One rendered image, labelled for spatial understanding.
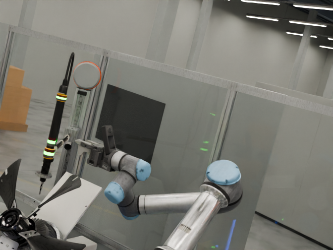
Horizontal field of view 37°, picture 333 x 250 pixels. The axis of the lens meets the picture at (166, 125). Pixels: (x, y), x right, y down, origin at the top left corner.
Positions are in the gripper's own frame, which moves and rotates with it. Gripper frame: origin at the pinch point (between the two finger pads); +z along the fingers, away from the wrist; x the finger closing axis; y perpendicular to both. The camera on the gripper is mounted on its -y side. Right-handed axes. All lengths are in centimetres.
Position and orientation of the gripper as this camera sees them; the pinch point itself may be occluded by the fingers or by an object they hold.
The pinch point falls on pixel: (81, 140)
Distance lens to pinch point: 207.5
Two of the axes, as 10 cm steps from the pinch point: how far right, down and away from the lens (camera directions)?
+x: 5.3, 0.3, 8.4
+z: -8.1, -2.7, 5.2
